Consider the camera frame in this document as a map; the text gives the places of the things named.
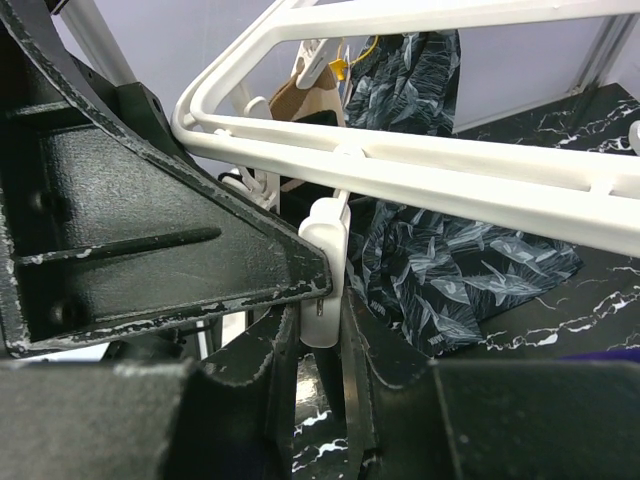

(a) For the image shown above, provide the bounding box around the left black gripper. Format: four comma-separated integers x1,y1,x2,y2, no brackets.
1,1,331,357

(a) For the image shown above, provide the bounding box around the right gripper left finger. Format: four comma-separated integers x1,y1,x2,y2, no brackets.
1,305,299,479

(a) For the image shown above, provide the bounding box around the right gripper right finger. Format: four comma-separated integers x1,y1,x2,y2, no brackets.
341,291,639,479

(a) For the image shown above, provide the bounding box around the purple sock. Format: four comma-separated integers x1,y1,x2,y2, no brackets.
563,349,640,363

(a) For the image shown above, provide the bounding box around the cream sock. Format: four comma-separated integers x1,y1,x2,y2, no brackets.
269,66,346,127

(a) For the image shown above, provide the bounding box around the white plastic clip hanger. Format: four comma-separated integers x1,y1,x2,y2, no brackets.
171,1,639,256

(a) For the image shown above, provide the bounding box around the white hanger clip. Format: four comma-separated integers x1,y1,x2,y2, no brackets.
292,38,344,90
298,189,351,348

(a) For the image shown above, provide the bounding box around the dark leaf patterned cloth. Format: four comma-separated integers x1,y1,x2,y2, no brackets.
345,30,582,357

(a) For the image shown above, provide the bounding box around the black marbled mat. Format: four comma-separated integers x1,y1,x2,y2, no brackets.
292,83,639,479

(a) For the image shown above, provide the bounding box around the yellow zip tie tag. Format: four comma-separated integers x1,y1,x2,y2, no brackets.
328,36,379,82

